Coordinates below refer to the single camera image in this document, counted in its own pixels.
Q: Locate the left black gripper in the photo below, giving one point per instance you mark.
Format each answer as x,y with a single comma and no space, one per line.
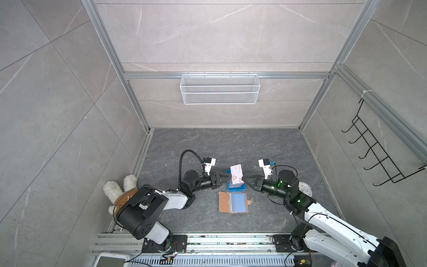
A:
215,177

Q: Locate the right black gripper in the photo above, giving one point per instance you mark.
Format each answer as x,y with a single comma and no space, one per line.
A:
258,185

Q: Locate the blue plastic card tray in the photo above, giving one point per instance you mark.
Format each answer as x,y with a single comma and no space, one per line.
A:
234,189

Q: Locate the tan leather card holder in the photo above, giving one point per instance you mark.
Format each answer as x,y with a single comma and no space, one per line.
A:
234,202

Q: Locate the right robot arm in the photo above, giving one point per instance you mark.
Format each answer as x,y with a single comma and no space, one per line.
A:
324,232

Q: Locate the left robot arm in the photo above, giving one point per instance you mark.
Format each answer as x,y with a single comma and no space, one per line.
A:
139,209

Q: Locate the white round alarm clock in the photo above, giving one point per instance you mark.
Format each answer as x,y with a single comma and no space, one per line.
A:
305,188

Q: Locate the white teddy bear brown shirt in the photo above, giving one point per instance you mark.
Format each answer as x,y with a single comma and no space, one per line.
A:
117,196

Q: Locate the white tablet device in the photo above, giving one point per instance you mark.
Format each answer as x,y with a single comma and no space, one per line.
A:
112,260

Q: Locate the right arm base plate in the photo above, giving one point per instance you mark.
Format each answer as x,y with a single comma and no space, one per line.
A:
287,243

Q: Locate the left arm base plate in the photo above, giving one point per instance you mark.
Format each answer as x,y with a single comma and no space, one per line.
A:
172,244

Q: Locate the white wire mesh basket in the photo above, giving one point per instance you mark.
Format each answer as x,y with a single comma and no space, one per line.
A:
204,89

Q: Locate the black wire hook rack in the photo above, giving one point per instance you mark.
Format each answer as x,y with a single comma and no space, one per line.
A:
378,151

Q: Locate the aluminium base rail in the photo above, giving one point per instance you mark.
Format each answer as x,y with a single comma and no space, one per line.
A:
197,243

